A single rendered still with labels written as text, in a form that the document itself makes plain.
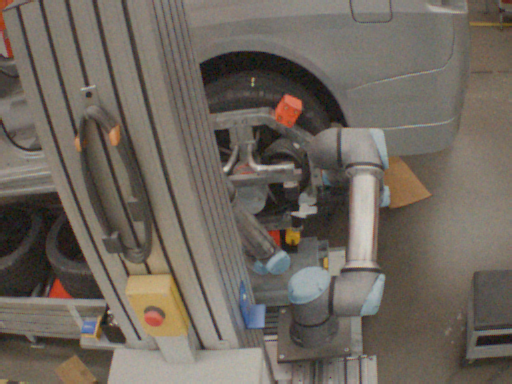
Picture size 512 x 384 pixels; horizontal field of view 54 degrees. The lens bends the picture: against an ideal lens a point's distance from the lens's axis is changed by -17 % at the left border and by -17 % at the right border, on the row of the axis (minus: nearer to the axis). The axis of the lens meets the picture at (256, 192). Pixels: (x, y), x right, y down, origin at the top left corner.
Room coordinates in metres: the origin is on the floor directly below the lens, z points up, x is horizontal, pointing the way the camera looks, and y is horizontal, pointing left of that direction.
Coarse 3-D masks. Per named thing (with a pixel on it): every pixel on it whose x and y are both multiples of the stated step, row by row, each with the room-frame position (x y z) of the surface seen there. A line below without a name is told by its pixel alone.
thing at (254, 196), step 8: (256, 160) 1.95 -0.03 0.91; (240, 168) 1.91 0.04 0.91; (248, 168) 1.89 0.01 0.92; (264, 184) 1.83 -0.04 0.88; (240, 192) 1.79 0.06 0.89; (248, 192) 1.79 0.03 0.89; (256, 192) 1.78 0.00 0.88; (264, 192) 1.80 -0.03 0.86; (248, 200) 1.79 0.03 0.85; (256, 200) 1.78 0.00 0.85; (264, 200) 1.78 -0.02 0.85; (248, 208) 1.79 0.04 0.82; (256, 208) 1.78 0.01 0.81
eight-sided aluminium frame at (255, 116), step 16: (240, 112) 1.97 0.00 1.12; (256, 112) 1.96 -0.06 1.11; (272, 112) 1.94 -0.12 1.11; (288, 128) 1.90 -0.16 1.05; (304, 144) 1.89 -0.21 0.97; (320, 176) 1.88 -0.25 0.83; (304, 192) 1.95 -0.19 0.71; (288, 208) 1.97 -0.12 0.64; (272, 224) 1.92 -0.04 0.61; (288, 224) 1.91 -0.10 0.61
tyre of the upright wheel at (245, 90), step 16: (224, 80) 2.18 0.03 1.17; (240, 80) 2.13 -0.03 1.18; (256, 80) 2.11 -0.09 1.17; (272, 80) 2.13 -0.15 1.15; (288, 80) 2.16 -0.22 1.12; (208, 96) 2.10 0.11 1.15; (224, 96) 2.03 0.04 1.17; (240, 96) 2.01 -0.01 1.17; (256, 96) 2.00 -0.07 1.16; (272, 96) 2.00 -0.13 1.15; (304, 96) 2.09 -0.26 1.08; (224, 112) 2.02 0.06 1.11; (304, 112) 1.97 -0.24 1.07; (320, 112) 2.08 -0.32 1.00; (304, 128) 1.97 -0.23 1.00; (320, 128) 1.96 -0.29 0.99
